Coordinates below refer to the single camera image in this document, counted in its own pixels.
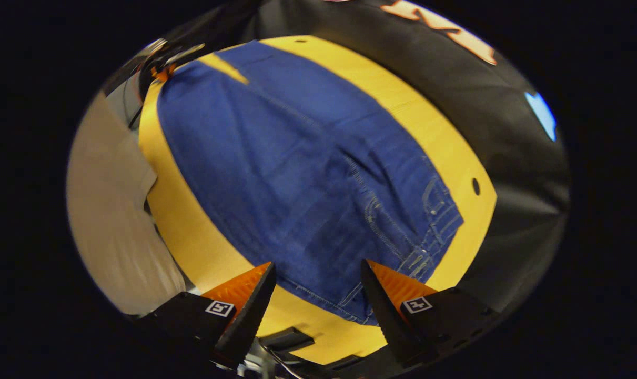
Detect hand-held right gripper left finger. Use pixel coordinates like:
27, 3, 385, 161
134, 262, 278, 371

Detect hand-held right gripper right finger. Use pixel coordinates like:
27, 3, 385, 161
360, 259, 503, 369

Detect blue jeans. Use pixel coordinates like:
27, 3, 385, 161
157, 40, 464, 326

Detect black backdrop cloth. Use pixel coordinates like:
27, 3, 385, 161
166, 0, 571, 316

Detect person's light clothing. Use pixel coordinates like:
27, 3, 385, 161
66, 89, 188, 316

